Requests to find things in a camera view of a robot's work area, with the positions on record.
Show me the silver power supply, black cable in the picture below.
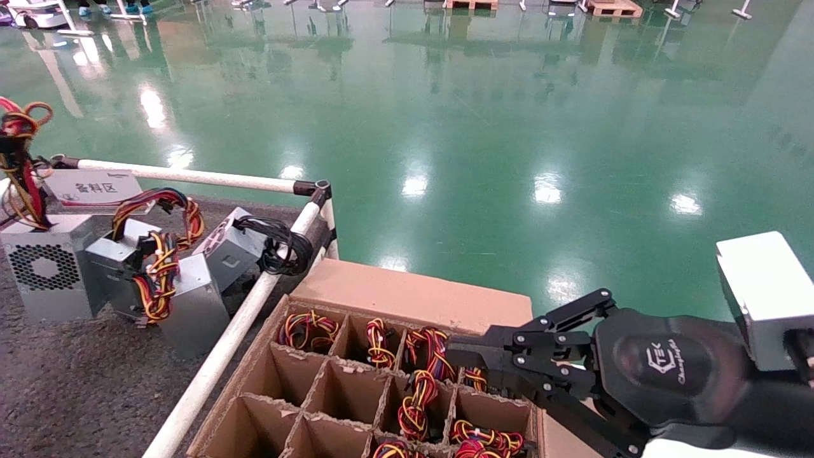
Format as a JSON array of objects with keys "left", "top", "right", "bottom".
[{"left": 193, "top": 207, "right": 314, "bottom": 293}]

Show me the white label sign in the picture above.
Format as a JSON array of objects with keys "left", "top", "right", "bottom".
[{"left": 43, "top": 169, "right": 146, "bottom": 214}]

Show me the silver power supply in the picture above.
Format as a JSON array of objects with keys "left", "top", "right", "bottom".
[
  {"left": 0, "top": 95, "right": 97, "bottom": 323},
  {"left": 193, "top": 207, "right": 314, "bottom": 293},
  {"left": 364, "top": 318, "right": 396, "bottom": 370},
  {"left": 86, "top": 187, "right": 206, "bottom": 325},
  {"left": 143, "top": 253, "right": 231, "bottom": 362},
  {"left": 450, "top": 420, "right": 525, "bottom": 454}
]

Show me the wire harness bundle top centre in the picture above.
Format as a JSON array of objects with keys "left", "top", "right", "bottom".
[{"left": 404, "top": 326, "right": 457, "bottom": 382}]

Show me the long white rail pipe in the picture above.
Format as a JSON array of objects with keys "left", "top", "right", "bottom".
[
  {"left": 51, "top": 156, "right": 300, "bottom": 194},
  {"left": 141, "top": 200, "right": 322, "bottom": 458}
]

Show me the short white rail pipe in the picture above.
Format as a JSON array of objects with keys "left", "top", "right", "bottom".
[{"left": 320, "top": 200, "right": 340, "bottom": 261}]

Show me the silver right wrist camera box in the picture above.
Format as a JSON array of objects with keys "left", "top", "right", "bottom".
[{"left": 715, "top": 231, "right": 814, "bottom": 373}]

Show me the wire harness bundle lower centre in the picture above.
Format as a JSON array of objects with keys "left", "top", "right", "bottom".
[{"left": 372, "top": 440, "right": 427, "bottom": 458}]

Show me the cardboard box with dividers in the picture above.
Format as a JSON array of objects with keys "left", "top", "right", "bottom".
[{"left": 184, "top": 258, "right": 605, "bottom": 458}]

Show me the black pipe corner connector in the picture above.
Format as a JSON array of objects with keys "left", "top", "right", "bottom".
[{"left": 294, "top": 180, "right": 333, "bottom": 207}]

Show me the wire harness bundle top left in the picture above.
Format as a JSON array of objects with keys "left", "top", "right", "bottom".
[{"left": 278, "top": 310, "right": 341, "bottom": 352}]

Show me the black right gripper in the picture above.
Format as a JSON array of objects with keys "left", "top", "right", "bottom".
[{"left": 445, "top": 288, "right": 755, "bottom": 458}]

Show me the white cart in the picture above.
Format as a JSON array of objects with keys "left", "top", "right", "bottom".
[{"left": 5, "top": 0, "right": 93, "bottom": 36}]

